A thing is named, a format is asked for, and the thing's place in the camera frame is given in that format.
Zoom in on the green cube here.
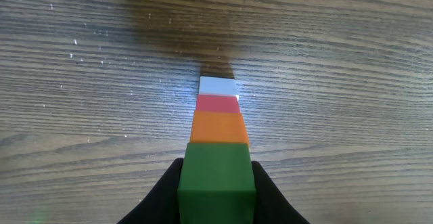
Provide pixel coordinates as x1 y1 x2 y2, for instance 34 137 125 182
177 141 257 224

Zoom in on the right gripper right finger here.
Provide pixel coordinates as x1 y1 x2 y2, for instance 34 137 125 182
251 160 311 224

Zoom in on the white cube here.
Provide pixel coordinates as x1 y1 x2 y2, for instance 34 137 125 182
198 76 240 102

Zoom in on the orange cube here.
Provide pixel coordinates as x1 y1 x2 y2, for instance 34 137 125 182
189 110 250 147

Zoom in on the red cube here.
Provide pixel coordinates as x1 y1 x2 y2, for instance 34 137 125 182
195 94 242 114

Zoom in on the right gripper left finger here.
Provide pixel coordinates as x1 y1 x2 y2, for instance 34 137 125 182
116 158 185 224

